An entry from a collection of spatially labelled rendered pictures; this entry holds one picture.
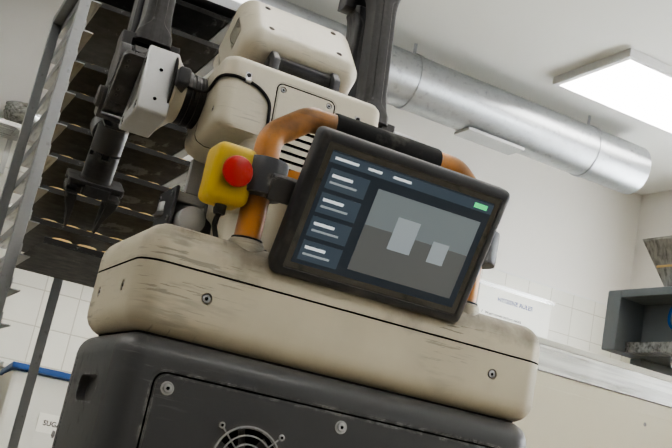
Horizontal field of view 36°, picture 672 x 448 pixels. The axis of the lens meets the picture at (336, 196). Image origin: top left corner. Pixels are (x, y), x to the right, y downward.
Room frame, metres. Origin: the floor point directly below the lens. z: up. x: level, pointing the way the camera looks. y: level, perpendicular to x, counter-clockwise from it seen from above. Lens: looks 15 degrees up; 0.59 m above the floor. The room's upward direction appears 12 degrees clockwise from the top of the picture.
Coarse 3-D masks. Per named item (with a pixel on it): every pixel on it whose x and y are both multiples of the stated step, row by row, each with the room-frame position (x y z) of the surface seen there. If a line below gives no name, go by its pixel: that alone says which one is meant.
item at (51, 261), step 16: (48, 240) 2.35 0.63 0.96; (32, 256) 2.61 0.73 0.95; (48, 256) 2.55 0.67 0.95; (64, 256) 2.49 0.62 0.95; (80, 256) 2.44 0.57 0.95; (96, 256) 2.39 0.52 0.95; (48, 272) 2.86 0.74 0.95; (64, 272) 2.79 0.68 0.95; (80, 272) 2.72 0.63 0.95; (96, 272) 2.66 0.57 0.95
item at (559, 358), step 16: (544, 352) 1.92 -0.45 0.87; (560, 352) 1.94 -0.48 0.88; (576, 352) 1.95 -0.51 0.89; (544, 368) 1.92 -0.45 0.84; (560, 368) 1.94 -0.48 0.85; (576, 368) 1.96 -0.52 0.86; (592, 368) 1.97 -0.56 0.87; (608, 368) 1.99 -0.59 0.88; (624, 368) 2.01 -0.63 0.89; (640, 368) 2.03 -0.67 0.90; (608, 384) 1.99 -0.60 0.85; (624, 384) 2.01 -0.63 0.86; (640, 384) 2.03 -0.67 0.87; (656, 384) 2.05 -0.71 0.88; (656, 400) 2.05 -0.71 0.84
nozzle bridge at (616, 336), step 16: (640, 288) 2.55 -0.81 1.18; (656, 288) 2.50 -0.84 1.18; (608, 304) 2.65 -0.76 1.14; (624, 304) 2.62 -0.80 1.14; (640, 304) 2.64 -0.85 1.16; (656, 304) 2.60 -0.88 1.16; (608, 320) 2.64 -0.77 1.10; (624, 320) 2.62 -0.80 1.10; (640, 320) 2.64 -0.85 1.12; (656, 320) 2.60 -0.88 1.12; (608, 336) 2.63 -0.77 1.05; (624, 336) 2.62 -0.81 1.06; (640, 336) 2.65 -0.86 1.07; (656, 336) 2.60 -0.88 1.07; (624, 352) 2.63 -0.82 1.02; (640, 352) 2.57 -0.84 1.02; (656, 352) 2.53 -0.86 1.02; (656, 368) 2.69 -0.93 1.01
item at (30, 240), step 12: (36, 228) 2.71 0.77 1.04; (48, 228) 2.67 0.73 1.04; (60, 228) 2.65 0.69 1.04; (72, 228) 2.66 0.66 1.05; (24, 240) 2.96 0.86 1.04; (36, 240) 2.91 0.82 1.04; (72, 240) 2.78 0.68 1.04; (84, 240) 2.74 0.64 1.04; (96, 240) 2.70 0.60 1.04; (108, 240) 2.70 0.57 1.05; (120, 240) 2.71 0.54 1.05
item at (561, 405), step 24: (552, 384) 1.92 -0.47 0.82; (576, 384) 1.95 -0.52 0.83; (552, 408) 1.92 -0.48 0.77; (576, 408) 1.95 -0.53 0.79; (600, 408) 1.97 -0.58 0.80; (624, 408) 2.00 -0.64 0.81; (648, 408) 2.03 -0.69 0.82; (528, 432) 1.90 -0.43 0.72; (552, 432) 1.93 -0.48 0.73; (576, 432) 1.95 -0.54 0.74; (600, 432) 1.98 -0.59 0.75; (624, 432) 2.00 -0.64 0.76; (648, 432) 2.03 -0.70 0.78
